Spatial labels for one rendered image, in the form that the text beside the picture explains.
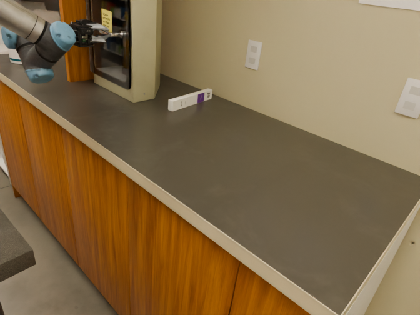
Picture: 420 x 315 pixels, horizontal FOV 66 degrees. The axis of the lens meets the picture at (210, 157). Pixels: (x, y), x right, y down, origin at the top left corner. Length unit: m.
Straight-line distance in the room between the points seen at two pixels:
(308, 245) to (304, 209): 0.13
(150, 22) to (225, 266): 0.95
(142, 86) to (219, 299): 0.89
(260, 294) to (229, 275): 0.09
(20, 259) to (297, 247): 0.54
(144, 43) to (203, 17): 0.39
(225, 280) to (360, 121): 0.75
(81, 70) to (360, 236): 1.35
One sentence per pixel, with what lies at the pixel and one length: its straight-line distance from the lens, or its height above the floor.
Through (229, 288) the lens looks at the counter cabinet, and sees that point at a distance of 0.85.
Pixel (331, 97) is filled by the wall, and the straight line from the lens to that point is 1.29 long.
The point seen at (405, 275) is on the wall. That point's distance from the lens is 1.46.
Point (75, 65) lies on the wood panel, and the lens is 1.65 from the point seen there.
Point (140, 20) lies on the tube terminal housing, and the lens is 1.34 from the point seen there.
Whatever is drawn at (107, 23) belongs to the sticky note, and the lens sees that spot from 1.45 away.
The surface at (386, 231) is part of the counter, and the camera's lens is 0.89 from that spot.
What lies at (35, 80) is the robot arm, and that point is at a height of 1.09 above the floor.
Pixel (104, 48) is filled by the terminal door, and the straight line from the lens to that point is 1.49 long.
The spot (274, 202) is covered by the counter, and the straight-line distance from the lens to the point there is 0.84.
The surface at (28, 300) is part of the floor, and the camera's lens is 1.88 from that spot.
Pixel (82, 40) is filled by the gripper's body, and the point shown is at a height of 1.18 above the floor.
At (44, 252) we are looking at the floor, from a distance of 2.08.
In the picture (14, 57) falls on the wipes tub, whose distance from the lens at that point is 1.98.
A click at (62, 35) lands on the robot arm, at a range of 1.06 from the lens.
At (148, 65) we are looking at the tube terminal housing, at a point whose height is 1.09.
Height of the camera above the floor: 1.41
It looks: 28 degrees down
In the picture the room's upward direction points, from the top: 7 degrees clockwise
